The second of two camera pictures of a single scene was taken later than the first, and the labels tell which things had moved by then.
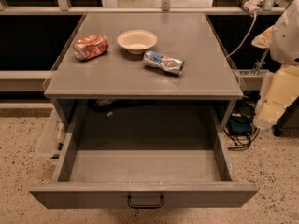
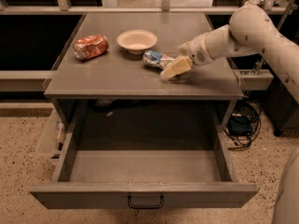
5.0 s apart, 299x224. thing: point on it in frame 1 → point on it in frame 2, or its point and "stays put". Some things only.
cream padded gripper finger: (279, 91) → (197, 49)
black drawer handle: (145, 206) stays put
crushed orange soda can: (91, 46) stays put
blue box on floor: (240, 125) stays put
